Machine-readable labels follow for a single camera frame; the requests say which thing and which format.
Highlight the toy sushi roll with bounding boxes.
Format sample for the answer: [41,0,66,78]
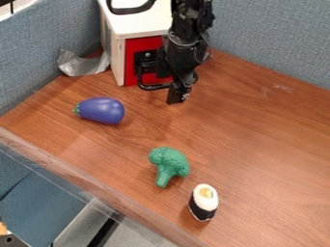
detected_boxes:
[186,182,221,223]

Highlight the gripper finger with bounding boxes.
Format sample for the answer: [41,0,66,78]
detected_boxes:
[165,80,194,106]

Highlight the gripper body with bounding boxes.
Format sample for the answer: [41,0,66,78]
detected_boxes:
[154,29,213,89]

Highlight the purple toy eggplant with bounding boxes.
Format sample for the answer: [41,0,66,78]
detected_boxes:
[70,96,126,125]

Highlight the green toy broccoli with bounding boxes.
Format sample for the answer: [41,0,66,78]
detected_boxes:
[147,146,193,189]

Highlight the red drawer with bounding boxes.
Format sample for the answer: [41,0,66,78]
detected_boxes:
[122,35,176,92]

